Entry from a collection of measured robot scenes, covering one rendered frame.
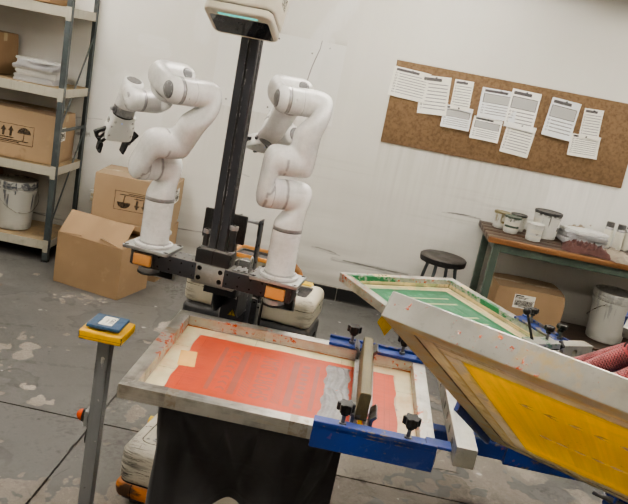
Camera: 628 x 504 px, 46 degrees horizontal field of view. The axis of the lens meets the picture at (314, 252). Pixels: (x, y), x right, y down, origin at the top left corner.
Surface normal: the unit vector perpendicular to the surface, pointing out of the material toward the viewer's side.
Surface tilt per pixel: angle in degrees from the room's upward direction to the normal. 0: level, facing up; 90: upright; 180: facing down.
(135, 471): 90
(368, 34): 90
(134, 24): 90
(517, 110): 88
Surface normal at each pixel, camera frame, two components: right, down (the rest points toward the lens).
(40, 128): -0.03, 0.25
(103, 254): -0.33, 0.18
